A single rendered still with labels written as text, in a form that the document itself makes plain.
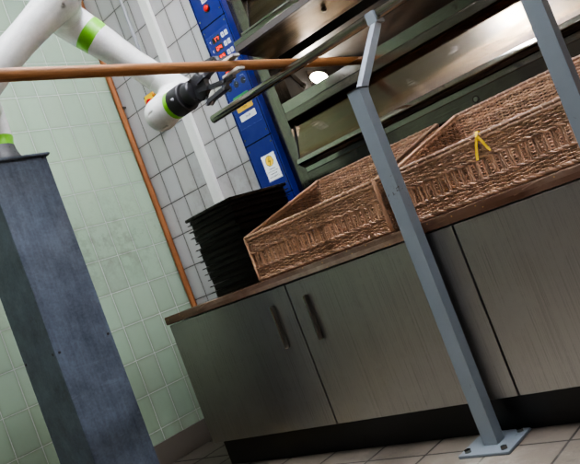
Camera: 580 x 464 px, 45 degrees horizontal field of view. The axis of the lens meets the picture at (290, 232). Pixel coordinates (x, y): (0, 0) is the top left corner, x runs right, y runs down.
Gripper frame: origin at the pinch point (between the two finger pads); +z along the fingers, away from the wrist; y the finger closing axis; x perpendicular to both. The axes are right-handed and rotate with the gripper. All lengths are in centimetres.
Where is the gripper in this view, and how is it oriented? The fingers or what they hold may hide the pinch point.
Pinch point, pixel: (231, 65)
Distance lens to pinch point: 210.1
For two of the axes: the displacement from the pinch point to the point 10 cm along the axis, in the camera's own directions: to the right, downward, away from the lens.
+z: 7.0, -2.9, -6.5
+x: -6.2, 2.0, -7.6
